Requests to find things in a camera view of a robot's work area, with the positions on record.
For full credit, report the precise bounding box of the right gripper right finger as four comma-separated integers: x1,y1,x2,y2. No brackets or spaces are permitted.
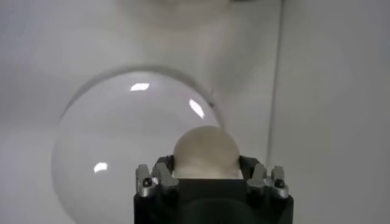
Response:
239,155,290,200

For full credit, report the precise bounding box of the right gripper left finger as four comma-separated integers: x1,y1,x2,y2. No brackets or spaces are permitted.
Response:
135,155,180,198

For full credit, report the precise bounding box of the white steamed baozi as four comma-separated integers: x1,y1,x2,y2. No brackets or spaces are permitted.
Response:
172,125,241,180

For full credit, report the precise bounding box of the white round plate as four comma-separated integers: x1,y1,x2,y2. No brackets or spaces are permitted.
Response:
50,65,226,224

